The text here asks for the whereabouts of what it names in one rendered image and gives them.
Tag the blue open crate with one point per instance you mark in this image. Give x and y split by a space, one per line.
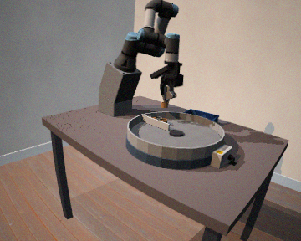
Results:
209 116

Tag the orange bushing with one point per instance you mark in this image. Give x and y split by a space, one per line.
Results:
164 105

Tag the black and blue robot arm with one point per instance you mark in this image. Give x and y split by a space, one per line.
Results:
155 43

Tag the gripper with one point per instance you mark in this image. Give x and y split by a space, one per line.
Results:
173 73

